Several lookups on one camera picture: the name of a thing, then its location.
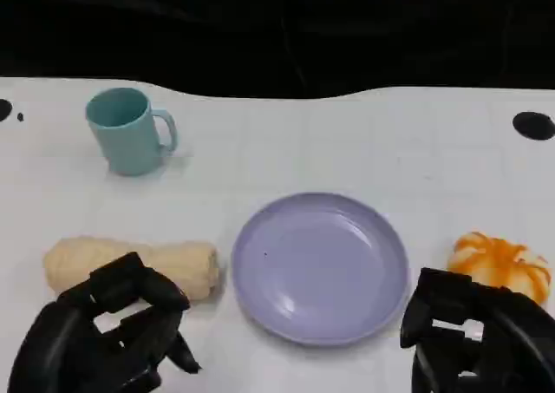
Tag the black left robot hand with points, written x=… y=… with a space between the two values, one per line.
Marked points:
x=65 y=345

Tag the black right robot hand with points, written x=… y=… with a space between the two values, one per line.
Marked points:
x=516 y=349

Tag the beige towel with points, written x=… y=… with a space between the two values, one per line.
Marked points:
x=73 y=258

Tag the orange and white bread roll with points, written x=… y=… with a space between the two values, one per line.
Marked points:
x=498 y=258

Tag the pale green mug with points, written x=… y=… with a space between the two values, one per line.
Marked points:
x=126 y=146

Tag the lilac plate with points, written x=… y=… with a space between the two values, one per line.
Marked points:
x=321 y=271

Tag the large black table grommet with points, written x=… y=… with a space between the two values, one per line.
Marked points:
x=533 y=125

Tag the black table grommet with dot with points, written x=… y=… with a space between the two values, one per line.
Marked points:
x=3 y=110

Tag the black backdrop cloth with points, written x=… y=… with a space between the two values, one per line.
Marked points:
x=260 y=28

